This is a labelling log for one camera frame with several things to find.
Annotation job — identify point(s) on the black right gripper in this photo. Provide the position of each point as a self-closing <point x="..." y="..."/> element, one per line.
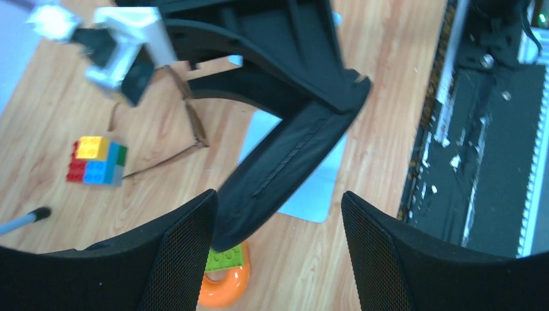
<point x="295" y="41"/>

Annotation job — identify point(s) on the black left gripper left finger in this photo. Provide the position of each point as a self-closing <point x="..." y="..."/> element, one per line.
<point x="156" y="266"/>

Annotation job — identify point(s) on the brown frame sunglasses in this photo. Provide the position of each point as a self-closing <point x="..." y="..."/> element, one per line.
<point x="167" y="129"/>

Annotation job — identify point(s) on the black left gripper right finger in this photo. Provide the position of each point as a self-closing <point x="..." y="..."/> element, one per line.
<point x="398" y="267"/>

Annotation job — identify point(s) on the colourful toy brick cube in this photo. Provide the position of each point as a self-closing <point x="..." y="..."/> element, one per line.
<point x="97" y="160"/>

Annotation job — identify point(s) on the right blue cleaning cloth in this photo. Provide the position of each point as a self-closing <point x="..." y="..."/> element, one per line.
<point x="311" y="200"/>

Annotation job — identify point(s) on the green toy brick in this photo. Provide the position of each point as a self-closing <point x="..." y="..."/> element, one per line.
<point x="232" y="258"/>

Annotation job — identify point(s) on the black glasses case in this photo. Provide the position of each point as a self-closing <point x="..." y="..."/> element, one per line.
<point x="271" y="172"/>

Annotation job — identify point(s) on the perforated music stand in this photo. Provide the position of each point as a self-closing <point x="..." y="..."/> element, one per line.
<point x="32" y="217"/>

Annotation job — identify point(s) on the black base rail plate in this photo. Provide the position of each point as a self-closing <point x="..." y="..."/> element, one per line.
<point x="478" y="172"/>

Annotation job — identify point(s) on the orange ring toy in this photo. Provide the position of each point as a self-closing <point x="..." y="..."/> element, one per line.
<point x="220" y="289"/>

